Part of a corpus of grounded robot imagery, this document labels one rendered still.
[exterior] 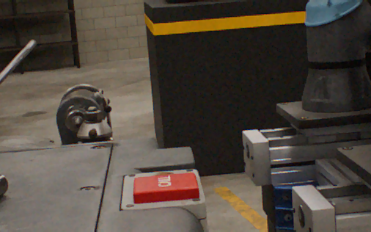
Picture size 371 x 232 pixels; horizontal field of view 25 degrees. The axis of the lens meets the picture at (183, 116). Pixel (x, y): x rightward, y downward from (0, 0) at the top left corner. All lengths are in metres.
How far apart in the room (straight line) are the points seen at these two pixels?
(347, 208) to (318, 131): 0.49
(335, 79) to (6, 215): 1.03
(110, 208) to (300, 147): 0.97
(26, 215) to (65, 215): 0.04
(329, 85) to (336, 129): 0.09
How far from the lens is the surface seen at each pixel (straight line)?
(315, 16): 1.70
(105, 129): 1.85
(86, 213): 0.75
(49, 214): 0.76
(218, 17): 5.96
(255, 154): 1.68
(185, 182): 0.78
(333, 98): 1.69
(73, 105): 2.38
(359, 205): 1.23
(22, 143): 1.23
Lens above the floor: 1.46
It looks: 10 degrees down
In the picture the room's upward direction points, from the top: 5 degrees counter-clockwise
